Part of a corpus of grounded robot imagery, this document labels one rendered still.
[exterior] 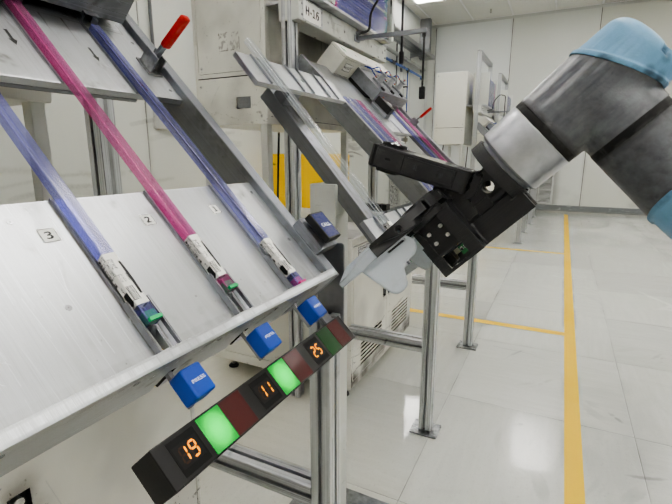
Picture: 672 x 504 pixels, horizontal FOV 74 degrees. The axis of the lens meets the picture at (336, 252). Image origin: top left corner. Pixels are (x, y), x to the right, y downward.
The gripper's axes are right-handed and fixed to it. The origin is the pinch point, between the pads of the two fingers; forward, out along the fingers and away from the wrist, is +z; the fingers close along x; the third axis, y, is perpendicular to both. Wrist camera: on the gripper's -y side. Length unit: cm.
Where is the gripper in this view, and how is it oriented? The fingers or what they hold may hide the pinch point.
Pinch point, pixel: (361, 266)
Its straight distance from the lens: 55.2
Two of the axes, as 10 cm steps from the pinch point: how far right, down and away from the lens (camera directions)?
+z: -6.4, 6.1, 4.6
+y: 6.2, 7.7, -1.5
